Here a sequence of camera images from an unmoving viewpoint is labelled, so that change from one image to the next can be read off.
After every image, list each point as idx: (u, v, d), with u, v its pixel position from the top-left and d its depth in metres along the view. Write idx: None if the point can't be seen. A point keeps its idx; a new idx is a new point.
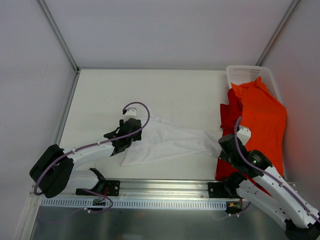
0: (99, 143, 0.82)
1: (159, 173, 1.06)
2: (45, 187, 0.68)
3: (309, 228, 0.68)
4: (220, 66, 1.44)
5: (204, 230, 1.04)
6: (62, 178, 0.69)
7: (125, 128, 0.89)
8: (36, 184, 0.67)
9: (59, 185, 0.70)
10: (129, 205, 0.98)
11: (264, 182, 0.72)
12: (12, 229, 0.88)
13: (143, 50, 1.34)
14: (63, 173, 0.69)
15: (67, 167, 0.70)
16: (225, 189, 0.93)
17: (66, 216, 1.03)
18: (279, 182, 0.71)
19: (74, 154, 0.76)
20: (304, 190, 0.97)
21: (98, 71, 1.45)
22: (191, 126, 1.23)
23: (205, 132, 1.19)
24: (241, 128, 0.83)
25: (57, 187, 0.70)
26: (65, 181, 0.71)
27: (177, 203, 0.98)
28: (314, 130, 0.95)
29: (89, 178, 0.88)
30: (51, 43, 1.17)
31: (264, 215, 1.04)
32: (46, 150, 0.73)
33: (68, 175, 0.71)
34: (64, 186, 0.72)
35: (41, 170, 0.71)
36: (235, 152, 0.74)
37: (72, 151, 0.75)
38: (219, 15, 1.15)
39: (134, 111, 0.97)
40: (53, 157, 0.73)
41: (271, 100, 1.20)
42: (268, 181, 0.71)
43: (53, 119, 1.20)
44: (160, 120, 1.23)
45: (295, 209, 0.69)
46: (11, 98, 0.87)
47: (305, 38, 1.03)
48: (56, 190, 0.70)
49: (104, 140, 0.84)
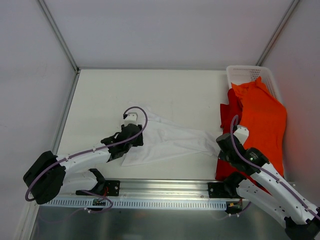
0: (95, 149, 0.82)
1: (159, 173, 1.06)
2: (37, 193, 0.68)
3: (307, 224, 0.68)
4: (220, 66, 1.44)
5: (204, 230, 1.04)
6: (55, 185, 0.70)
7: (123, 133, 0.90)
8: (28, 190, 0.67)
9: (51, 192, 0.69)
10: (129, 205, 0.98)
11: (261, 179, 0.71)
12: (12, 229, 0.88)
13: (143, 50, 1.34)
14: (56, 180, 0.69)
15: (60, 175, 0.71)
16: (225, 189, 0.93)
17: (66, 216, 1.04)
18: (276, 178, 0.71)
19: (67, 161, 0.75)
20: (305, 190, 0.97)
21: (98, 71, 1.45)
22: (191, 126, 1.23)
23: (205, 132, 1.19)
24: (239, 127, 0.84)
25: (49, 193, 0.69)
26: (58, 188, 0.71)
27: (177, 203, 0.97)
28: (314, 129, 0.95)
29: (87, 181, 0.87)
30: (51, 43, 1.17)
31: (264, 215, 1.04)
32: (39, 157, 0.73)
33: (61, 183, 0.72)
34: (56, 193, 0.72)
35: (34, 177, 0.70)
36: (232, 150, 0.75)
37: (65, 158, 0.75)
38: (220, 15, 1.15)
39: (134, 116, 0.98)
40: (46, 165, 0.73)
41: (270, 99, 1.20)
42: (266, 178, 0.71)
43: (53, 119, 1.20)
44: (160, 120, 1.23)
45: (293, 205, 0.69)
46: (11, 98, 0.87)
47: (305, 38, 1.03)
48: (48, 197, 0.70)
49: (100, 147, 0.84)
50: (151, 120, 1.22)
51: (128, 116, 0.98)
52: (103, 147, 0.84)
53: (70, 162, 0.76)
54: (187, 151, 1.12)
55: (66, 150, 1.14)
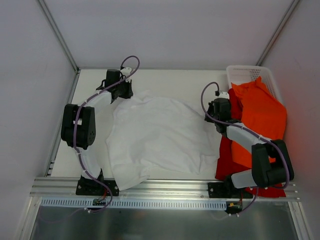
0: (80, 153, 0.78)
1: (160, 174, 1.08)
2: (85, 135, 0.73)
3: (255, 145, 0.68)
4: (220, 66, 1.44)
5: (209, 230, 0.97)
6: (66, 138, 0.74)
7: (110, 79, 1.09)
8: (74, 135, 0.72)
9: (91, 130, 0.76)
10: (129, 205, 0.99)
11: (232, 130, 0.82)
12: (12, 229, 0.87)
13: (143, 49, 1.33)
14: (84, 120, 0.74)
15: (84, 118, 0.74)
16: (225, 184, 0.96)
17: (65, 217, 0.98)
18: (239, 126, 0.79)
19: (81, 151, 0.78)
20: (306, 191, 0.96)
21: (99, 71, 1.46)
22: (191, 141, 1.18)
23: (191, 116, 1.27)
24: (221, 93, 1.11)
25: (90, 132, 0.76)
26: (92, 128, 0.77)
27: (177, 203, 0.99)
28: (314, 128, 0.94)
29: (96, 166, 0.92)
30: (50, 42, 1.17)
31: (266, 219, 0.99)
32: (81, 141, 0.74)
33: (92, 127, 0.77)
34: (93, 132, 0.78)
35: (70, 129, 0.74)
36: (223, 116, 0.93)
37: (78, 152, 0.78)
38: (220, 15, 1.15)
39: (128, 69, 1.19)
40: (72, 115, 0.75)
41: (271, 100, 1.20)
42: (233, 128, 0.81)
43: (53, 119, 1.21)
44: (183, 167, 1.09)
45: (249, 139, 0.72)
46: (11, 98, 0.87)
47: (306, 37, 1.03)
48: (90, 137, 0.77)
49: (103, 91, 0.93)
50: (136, 159, 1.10)
51: (125, 69, 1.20)
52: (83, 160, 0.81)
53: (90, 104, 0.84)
54: (187, 152, 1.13)
55: (66, 151, 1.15)
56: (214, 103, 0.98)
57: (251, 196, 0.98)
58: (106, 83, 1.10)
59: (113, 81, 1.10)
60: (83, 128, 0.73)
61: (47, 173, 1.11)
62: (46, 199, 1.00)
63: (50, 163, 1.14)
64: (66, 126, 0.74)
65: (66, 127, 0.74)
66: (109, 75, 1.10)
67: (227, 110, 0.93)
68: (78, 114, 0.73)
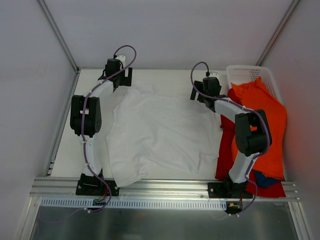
0: (85, 142, 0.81)
1: (160, 173, 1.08)
2: (93, 124, 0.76)
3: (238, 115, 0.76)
4: (220, 66, 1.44)
5: (209, 230, 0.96)
6: (75, 126, 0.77)
7: (110, 68, 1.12)
8: (82, 124, 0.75)
9: (97, 120, 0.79)
10: (129, 205, 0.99)
11: (219, 103, 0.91)
12: (11, 229, 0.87)
13: (143, 49, 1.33)
14: (91, 109, 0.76)
15: (92, 108, 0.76)
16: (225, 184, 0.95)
17: (65, 216, 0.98)
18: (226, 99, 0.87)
19: (87, 141, 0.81)
20: (306, 191, 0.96)
21: (99, 71, 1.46)
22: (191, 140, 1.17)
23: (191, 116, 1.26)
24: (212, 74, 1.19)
25: (97, 121, 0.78)
26: (99, 117, 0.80)
27: (177, 203, 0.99)
28: (314, 128, 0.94)
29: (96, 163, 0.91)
30: (50, 41, 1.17)
31: (265, 218, 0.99)
32: (89, 129, 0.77)
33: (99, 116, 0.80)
34: (99, 121, 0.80)
35: (79, 118, 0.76)
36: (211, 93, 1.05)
37: (84, 141, 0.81)
38: (220, 15, 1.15)
39: (123, 57, 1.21)
40: (79, 105, 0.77)
41: (271, 100, 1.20)
42: (220, 102, 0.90)
43: (53, 119, 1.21)
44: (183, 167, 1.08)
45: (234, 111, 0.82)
46: (11, 98, 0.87)
47: (306, 37, 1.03)
48: (97, 126, 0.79)
49: (104, 81, 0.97)
50: (136, 157, 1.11)
51: (119, 57, 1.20)
52: (87, 151, 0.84)
53: (94, 95, 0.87)
54: (187, 152, 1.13)
55: (66, 150, 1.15)
56: (204, 81, 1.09)
57: (251, 196, 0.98)
58: (106, 72, 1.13)
59: (114, 70, 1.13)
60: (90, 118, 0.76)
61: (47, 173, 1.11)
62: (46, 199, 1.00)
63: (50, 163, 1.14)
64: (74, 115, 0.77)
65: (75, 117, 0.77)
66: (110, 65, 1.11)
67: (214, 87, 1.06)
68: (85, 104, 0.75)
